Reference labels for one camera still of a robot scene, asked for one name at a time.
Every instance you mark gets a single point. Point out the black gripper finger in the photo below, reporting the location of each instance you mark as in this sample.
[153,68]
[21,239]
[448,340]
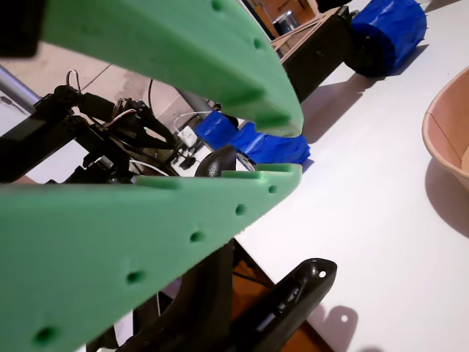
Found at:
[157,132]

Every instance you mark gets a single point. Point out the blue rover wheel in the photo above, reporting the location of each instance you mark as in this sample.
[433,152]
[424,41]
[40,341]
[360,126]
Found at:
[392,33]
[271,146]
[214,126]

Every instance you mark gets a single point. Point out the brown paper bowl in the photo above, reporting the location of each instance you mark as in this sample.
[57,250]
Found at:
[443,128]

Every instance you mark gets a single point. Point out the grey metal tube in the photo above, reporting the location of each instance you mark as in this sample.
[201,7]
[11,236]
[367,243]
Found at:
[16,89]
[198,102]

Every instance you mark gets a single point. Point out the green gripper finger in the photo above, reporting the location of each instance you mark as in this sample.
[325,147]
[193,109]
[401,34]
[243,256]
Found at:
[91,238]
[165,36]

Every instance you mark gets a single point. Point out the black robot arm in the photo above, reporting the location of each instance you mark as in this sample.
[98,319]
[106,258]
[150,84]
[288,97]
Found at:
[36,139]

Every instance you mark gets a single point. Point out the wooden rover chassis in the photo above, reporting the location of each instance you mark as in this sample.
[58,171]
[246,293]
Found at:
[315,55]

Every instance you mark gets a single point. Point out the blue drink can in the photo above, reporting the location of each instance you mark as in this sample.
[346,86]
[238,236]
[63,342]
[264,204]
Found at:
[286,23]

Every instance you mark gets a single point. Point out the white power adapter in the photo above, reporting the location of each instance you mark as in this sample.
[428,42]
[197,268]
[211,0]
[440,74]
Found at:
[188,136]

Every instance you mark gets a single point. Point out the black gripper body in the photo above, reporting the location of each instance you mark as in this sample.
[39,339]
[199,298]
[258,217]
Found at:
[99,106]

